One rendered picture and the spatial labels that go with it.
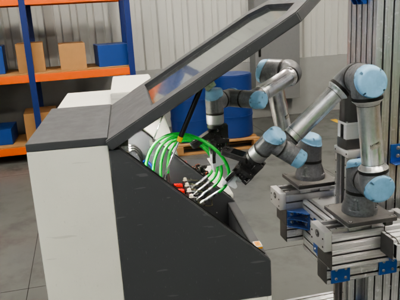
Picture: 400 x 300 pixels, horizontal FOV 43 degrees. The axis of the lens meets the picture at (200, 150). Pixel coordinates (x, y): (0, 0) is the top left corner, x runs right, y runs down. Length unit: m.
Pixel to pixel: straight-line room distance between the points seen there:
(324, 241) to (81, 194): 1.01
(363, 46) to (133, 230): 1.29
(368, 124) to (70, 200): 1.13
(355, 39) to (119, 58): 5.29
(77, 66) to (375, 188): 5.83
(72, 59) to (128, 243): 5.62
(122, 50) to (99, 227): 5.66
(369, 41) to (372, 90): 0.45
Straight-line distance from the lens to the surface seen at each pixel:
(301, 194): 2.68
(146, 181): 1.87
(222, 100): 2.16
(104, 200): 1.90
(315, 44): 9.55
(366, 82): 1.97
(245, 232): 2.32
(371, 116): 2.03
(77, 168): 1.86
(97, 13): 8.58
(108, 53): 7.42
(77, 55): 7.41
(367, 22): 2.42
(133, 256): 1.98
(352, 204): 2.26
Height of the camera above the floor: 1.91
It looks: 15 degrees down
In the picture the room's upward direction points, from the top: 3 degrees counter-clockwise
